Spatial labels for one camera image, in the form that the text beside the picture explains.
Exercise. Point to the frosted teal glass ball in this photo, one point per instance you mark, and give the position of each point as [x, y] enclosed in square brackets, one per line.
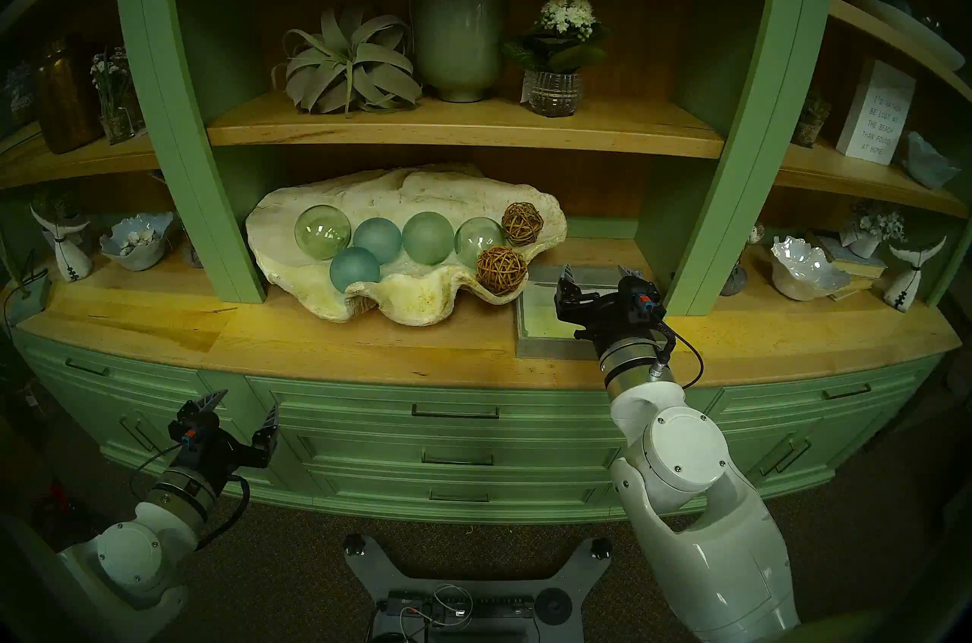
[380, 237]
[354, 269]

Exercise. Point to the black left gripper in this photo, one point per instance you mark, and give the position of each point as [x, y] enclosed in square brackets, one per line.
[220, 459]

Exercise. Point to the brown glass jar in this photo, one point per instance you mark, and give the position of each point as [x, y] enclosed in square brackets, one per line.
[67, 95]

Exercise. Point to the white sign with text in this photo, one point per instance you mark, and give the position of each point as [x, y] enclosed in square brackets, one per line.
[877, 110]

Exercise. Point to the grey wooden tray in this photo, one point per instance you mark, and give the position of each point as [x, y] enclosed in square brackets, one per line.
[543, 323]

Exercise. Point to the grey-blue old book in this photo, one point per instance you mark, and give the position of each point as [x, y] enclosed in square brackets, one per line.
[858, 263]

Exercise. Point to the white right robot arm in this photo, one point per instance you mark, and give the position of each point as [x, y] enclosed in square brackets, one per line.
[706, 558]

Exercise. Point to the frosted green glass ball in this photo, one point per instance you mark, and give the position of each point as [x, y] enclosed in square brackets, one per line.
[427, 237]

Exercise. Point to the ruffled bowl with shells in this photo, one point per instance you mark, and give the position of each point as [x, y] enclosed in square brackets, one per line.
[137, 250]

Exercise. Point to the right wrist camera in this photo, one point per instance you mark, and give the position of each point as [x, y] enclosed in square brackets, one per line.
[639, 300]

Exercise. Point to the orange-brown rattan ball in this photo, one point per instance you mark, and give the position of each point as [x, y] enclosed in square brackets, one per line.
[501, 269]

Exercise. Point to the bird figure on stone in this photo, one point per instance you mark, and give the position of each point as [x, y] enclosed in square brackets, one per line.
[734, 281]

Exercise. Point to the grey-green air plant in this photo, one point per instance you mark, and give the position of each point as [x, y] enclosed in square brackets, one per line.
[345, 61]

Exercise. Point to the dull brown rattan ball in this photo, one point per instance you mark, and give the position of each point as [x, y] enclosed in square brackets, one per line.
[522, 222]

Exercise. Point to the white whale tail figurine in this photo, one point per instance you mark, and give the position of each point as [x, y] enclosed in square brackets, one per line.
[72, 262]
[904, 285]

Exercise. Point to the pale flowers in white pot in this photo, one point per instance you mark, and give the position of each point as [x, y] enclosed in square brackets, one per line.
[869, 231]

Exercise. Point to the black electronics box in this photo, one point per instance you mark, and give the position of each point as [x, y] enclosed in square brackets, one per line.
[493, 607]

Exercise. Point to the small grey-green box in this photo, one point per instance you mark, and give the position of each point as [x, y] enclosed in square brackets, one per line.
[30, 296]

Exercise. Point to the clear pale glass ball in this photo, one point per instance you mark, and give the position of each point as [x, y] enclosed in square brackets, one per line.
[478, 239]

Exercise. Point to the giant clam shell bowl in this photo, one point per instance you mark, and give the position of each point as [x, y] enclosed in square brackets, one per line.
[425, 300]

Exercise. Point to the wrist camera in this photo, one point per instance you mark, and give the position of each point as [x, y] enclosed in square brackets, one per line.
[639, 300]
[190, 430]

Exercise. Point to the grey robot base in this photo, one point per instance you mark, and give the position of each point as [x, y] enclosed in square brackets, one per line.
[364, 573]

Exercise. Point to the small potted green plant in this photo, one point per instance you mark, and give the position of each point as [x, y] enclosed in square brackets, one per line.
[809, 125]

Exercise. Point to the small flowers in glass vase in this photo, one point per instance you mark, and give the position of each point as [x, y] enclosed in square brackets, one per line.
[115, 118]

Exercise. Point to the large white platter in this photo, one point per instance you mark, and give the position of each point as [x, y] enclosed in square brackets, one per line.
[911, 34]

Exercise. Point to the white ruffled ceramic bowl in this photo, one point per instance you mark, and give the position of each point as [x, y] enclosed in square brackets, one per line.
[805, 273]

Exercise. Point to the tall green ceramic vase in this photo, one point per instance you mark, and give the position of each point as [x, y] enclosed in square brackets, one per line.
[459, 26]

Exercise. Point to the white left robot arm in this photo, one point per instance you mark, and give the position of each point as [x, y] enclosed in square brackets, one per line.
[129, 558]

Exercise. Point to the white flowers in glass pot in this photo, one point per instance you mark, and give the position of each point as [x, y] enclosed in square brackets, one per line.
[558, 57]

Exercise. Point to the green wooden shelf cabinet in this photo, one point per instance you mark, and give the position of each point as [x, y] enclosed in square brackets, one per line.
[190, 118]

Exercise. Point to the clear green glass ball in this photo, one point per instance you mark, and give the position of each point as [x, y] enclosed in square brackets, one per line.
[323, 233]

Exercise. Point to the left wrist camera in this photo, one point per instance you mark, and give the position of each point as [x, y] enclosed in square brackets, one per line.
[190, 430]

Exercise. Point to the pale blue ruffled bowl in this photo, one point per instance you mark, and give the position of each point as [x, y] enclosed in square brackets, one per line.
[928, 167]

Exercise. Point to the tan old book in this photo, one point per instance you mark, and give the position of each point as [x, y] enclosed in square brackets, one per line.
[854, 286]

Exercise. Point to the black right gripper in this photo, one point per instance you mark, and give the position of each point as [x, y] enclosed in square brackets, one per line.
[607, 326]

